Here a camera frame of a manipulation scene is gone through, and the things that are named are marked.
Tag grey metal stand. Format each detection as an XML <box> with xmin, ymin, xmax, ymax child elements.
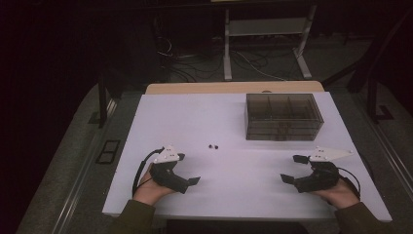
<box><xmin>223</xmin><ymin>4</ymin><xmax>318</xmax><ymax>82</ymax></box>

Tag person's right hand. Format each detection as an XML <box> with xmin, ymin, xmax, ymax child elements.
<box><xmin>310</xmin><ymin>176</ymin><xmax>361</xmax><ymax>210</ymax></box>

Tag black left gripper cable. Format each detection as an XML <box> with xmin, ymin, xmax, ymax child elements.
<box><xmin>131</xmin><ymin>147</ymin><xmax>165</xmax><ymax>198</ymax></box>

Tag white board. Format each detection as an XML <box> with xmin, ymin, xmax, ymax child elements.
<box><xmin>101</xmin><ymin>91</ymin><xmax>393</xmax><ymax>223</ymax></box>

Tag person's left hand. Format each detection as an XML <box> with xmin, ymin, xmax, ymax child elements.
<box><xmin>132</xmin><ymin>164</ymin><xmax>178</xmax><ymax>207</ymax></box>

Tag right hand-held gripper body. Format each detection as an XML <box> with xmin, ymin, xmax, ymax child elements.
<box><xmin>293</xmin><ymin>145</ymin><xmax>355</xmax><ymax>194</ymax></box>

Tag black upright stand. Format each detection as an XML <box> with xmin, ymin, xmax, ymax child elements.
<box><xmin>96</xmin><ymin>69</ymin><xmax>125</xmax><ymax>129</ymax></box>
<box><xmin>366</xmin><ymin>77</ymin><xmax>394</xmax><ymax>124</ymax></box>

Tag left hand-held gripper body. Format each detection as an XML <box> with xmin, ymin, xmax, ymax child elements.
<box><xmin>149</xmin><ymin>144</ymin><xmax>191</xmax><ymax>195</ymax></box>

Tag wooden table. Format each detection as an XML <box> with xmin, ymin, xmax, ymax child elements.
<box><xmin>144</xmin><ymin>80</ymin><xmax>325</xmax><ymax>96</ymax></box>

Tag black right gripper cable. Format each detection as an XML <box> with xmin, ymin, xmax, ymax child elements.
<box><xmin>337</xmin><ymin>167</ymin><xmax>362</xmax><ymax>199</ymax></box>

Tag white floor cable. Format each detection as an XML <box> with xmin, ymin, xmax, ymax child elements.
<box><xmin>238</xmin><ymin>51</ymin><xmax>287</xmax><ymax>82</ymax></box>

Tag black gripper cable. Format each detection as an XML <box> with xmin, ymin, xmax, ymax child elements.
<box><xmin>131</xmin><ymin>147</ymin><xmax>165</xmax><ymax>198</ymax></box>
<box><xmin>337</xmin><ymin>167</ymin><xmax>362</xmax><ymax>199</ymax></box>

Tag black floor cables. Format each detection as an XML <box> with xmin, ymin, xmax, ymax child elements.
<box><xmin>155</xmin><ymin>35</ymin><xmax>226</xmax><ymax>83</ymax></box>

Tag smoky transparent storage box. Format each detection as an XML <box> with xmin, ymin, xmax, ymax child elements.
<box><xmin>244</xmin><ymin>93</ymin><xmax>325</xmax><ymax>141</ymax></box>

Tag smoky transparent box drawer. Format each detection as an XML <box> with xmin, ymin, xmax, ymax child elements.
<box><xmin>246</xmin><ymin>122</ymin><xmax>323</xmax><ymax>141</ymax></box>

